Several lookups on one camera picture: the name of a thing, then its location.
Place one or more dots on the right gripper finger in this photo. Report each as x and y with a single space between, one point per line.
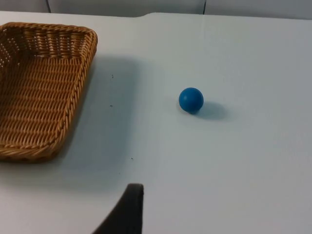
128 214

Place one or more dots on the pale brown wicker basket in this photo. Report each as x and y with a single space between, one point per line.
39 97

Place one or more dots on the blue ball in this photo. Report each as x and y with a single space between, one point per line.
191 100

